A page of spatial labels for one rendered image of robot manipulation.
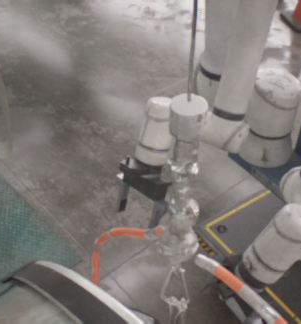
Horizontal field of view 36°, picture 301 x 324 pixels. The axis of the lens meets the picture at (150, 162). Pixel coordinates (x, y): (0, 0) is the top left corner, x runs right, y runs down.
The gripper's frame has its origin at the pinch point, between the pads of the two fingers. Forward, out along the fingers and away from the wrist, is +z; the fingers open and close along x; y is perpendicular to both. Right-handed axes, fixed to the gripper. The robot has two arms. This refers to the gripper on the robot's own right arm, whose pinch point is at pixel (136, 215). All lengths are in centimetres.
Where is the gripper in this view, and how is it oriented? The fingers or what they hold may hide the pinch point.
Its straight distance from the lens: 132.6
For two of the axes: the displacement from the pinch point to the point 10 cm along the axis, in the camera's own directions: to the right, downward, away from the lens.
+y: 7.0, -1.0, 7.1
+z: -2.2, 9.1, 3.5
